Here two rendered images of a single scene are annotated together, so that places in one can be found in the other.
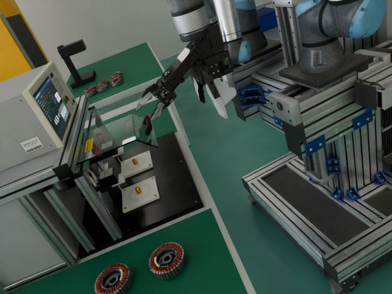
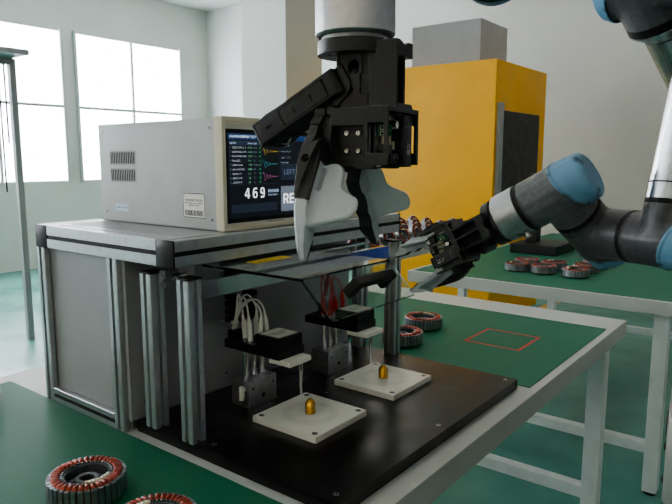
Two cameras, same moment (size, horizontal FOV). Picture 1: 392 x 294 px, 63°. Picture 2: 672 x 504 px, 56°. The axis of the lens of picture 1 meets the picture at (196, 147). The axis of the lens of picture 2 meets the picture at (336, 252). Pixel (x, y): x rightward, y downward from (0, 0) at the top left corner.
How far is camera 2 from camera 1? 60 cm
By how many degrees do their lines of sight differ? 43
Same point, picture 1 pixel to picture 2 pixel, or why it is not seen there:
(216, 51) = (375, 103)
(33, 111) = (215, 153)
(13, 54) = (479, 166)
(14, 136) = (183, 179)
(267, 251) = not seen: outside the picture
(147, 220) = (247, 455)
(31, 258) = (93, 369)
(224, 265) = not seen: outside the picture
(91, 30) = not seen: hidden behind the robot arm
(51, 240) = (117, 359)
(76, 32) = (624, 183)
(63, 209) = (148, 322)
